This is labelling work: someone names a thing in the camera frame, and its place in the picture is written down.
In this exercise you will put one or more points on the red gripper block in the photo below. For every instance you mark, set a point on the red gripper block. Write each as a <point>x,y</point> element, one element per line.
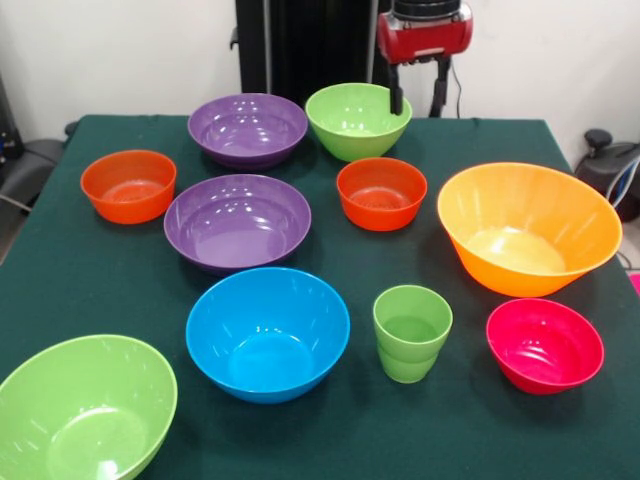
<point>425,37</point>

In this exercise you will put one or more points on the small green bowl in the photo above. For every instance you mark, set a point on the small green bowl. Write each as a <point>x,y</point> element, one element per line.
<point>352,135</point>

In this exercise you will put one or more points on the red-orange bowl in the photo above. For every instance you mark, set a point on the red-orange bowl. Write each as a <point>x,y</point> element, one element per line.
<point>380,197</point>
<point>128,190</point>

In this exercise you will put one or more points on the large orange bowl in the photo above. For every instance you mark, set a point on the large orange bowl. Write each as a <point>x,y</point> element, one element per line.
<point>525,235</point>

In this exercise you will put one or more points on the purple bowl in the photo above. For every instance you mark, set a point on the purple bowl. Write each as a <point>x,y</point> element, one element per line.
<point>237,225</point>
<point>247,132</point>

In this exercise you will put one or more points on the black grey base foot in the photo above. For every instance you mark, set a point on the black grey base foot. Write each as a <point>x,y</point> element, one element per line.
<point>30,165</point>
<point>605,170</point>

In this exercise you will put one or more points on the green cup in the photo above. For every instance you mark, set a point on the green cup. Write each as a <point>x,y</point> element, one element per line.
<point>410,345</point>

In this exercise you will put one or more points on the pink bowl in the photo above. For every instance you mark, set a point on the pink bowl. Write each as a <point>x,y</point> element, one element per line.
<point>545,350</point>

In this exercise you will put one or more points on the blue bowl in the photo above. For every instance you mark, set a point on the blue bowl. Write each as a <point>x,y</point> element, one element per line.
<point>267,340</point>

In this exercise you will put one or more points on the dark green table cloth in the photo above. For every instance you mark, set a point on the dark green table cloth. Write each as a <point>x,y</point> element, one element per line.
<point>100,280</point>

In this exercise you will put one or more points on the large green bowl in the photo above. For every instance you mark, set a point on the large green bowl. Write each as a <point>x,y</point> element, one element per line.
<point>85,410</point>

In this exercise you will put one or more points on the black pedestal column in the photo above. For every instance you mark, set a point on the black pedestal column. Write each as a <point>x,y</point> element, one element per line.
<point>285,45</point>

